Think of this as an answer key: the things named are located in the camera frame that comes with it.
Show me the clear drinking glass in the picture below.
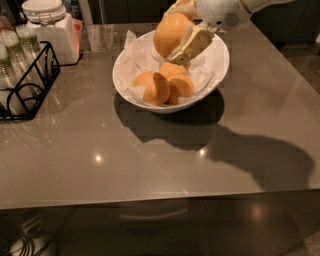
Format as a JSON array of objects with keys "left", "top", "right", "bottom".
[{"left": 87, "top": 24, "right": 119, "bottom": 52}]

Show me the small hidden middle orange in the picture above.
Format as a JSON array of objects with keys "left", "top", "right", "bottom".
[{"left": 159, "top": 62, "right": 187, "bottom": 79}]

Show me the white ceramic bowl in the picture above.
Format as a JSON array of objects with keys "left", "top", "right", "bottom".
[{"left": 112, "top": 31, "right": 230, "bottom": 114}]

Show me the white paper bowl liner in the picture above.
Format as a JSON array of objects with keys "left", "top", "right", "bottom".
[{"left": 113, "top": 31, "right": 222, "bottom": 114}]

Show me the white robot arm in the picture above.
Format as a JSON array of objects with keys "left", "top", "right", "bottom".
[{"left": 164, "top": 0, "right": 294, "bottom": 65}]

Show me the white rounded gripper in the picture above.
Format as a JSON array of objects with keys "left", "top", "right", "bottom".
[{"left": 163, "top": 0, "right": 251, "bottom": 65}]

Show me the white lidded ceramic jar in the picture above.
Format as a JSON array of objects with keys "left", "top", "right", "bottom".
[{"left": 22, "top": 0, "right": 80, "bottom": 65}]

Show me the black wire cup rack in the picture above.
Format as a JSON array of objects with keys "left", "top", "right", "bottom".
[{"left": 0, "top": 40, "right": 62, "bottom": 121}]

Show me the pink carton behind jar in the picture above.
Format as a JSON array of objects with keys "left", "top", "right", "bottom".
[{"left": 72, "top": 18, "right": 83, "bottom": 55}]

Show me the clear plastic cup stack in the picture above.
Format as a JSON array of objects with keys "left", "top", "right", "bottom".
[{"left": 0, "top": 27, "right": 26, "bottom": 90}]

